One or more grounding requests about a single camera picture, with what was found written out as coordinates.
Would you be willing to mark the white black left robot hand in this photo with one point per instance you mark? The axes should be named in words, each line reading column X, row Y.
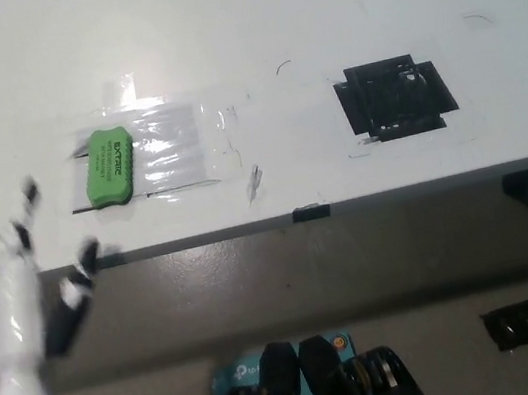
column 12, row 326

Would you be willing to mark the small black tape strip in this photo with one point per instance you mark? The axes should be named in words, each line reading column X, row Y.
column 311, row 213

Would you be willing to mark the black tape square patch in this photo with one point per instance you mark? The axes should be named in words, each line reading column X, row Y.
column 394, row 99

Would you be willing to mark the green whiteboard eraser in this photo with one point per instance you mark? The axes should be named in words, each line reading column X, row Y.
column 109, row 167

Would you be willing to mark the teal router box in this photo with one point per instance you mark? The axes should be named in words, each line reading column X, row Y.
column 235, row 372

